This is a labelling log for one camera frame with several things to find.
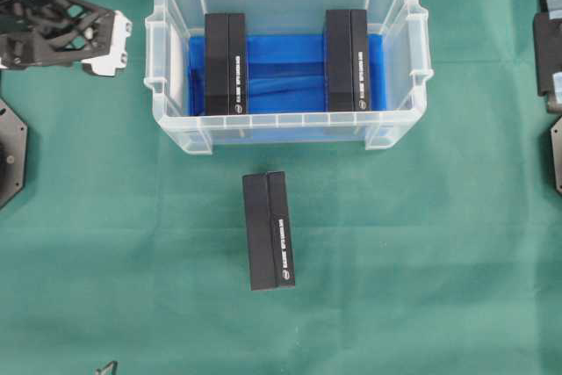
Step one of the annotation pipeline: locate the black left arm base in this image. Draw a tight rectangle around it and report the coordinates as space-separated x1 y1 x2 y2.
0 99 28 208

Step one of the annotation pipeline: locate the blue plastic liner sheet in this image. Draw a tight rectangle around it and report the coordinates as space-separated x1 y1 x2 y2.
162 34 420 155

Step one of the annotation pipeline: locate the clear plastic storage case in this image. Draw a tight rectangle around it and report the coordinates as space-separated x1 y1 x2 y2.
144 0 434 155

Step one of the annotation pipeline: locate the black realsense box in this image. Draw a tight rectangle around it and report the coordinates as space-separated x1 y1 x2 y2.
324 9 371 112
205 13 249 116
242 171 296 291

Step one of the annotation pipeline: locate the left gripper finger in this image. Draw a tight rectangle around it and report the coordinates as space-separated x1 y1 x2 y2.
25 0 132 76

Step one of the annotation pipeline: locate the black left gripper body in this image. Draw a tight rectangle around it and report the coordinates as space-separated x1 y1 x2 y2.
1 0 57 70

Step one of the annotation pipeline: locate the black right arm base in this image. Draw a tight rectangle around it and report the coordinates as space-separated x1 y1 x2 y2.
537 116 561 196

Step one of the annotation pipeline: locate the green table cloth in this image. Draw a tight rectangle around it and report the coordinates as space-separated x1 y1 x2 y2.
1 0 561 374

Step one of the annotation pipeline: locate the grey bracket at bottom edge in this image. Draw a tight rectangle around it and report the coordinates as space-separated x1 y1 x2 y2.
93 360 119 375

